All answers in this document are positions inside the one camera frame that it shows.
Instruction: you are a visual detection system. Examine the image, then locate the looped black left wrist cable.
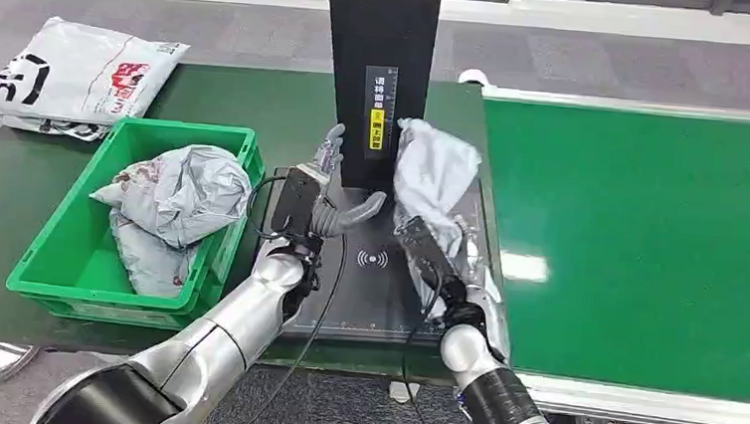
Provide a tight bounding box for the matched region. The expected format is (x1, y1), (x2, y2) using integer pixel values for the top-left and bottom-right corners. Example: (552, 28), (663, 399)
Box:
(244, 172), (293, 244)

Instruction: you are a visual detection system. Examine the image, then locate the long black left arm cable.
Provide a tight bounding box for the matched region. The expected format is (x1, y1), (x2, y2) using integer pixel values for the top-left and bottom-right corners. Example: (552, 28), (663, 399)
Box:
(227, 227), (348, 424)

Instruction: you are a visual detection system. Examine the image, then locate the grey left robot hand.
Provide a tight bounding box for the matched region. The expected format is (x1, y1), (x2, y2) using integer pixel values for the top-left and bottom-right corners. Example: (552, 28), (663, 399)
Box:
(305, 121), (394, 244)

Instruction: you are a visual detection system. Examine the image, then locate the black and yellow column label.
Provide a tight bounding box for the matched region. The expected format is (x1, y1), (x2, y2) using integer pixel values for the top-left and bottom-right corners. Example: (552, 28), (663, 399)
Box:
(360, 65), (400, 162)

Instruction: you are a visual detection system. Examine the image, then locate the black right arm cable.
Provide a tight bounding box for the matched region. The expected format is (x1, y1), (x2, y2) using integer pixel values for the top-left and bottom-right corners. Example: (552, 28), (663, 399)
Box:
(395, 265), (460, 424)

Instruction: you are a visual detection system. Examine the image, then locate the white parcel with black print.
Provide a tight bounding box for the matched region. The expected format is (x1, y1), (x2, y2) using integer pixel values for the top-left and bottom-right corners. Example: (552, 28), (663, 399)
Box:
(0, 12), (193, 133)

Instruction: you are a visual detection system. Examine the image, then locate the green conveyor belt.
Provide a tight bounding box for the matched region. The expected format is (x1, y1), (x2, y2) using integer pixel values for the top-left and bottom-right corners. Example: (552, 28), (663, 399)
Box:
(462, 97), (750, 405)

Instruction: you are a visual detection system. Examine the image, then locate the white conveyor roller end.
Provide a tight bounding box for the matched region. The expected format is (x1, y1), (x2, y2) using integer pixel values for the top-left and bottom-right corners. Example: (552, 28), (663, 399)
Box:
(458, 68), (492, 89)

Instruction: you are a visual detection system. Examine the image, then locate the black scanner base plate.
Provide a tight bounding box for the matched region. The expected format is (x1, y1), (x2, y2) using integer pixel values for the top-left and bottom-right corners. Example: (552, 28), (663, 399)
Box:
(254, 162), (519, 355)

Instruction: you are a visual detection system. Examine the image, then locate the green plastic crate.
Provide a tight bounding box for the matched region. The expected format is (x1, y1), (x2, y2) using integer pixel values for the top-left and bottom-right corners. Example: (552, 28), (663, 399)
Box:
(3, 109), (271, 337)

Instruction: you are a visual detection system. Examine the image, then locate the silver conveyor frame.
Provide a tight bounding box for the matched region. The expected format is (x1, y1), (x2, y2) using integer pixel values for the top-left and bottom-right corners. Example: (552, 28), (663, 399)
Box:
(434, 78), (750, 424)

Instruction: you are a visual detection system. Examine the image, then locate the white table foot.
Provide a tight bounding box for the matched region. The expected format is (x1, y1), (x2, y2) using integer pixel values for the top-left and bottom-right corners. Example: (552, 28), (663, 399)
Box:
(388, 379), (421, 406)

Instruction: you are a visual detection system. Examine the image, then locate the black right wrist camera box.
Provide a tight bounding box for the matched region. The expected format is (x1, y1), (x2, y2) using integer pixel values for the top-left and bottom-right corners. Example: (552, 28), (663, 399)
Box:
(388, 212), (476, 306)

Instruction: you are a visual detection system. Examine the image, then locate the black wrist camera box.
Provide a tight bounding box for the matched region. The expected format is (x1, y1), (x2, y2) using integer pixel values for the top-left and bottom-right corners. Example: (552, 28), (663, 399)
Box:
(388, 212), (476, 306)
(269, 164), (333, 244)

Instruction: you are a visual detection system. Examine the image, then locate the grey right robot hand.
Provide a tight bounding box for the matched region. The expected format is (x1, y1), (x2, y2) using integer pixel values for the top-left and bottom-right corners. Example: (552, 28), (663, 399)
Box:
(439, 230), (482, 293)

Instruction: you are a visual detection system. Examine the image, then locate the light grey plastic parcel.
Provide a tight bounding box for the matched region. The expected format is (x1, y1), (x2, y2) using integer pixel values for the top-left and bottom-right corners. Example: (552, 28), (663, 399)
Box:
(379, 115), (526, 361)

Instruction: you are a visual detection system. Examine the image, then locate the white parcel with dark pattern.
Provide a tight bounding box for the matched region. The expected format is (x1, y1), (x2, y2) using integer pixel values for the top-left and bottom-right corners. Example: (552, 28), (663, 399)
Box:
(0, 111), (114, 144)

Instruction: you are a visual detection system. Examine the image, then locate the black scanner column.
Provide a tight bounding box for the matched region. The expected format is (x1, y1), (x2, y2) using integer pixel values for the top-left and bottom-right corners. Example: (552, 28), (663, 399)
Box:
(313, 0), (444, 197)

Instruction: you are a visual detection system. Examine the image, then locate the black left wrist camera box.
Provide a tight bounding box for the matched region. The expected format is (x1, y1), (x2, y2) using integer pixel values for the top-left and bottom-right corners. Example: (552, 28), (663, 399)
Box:
(269, 164), (333, 244)

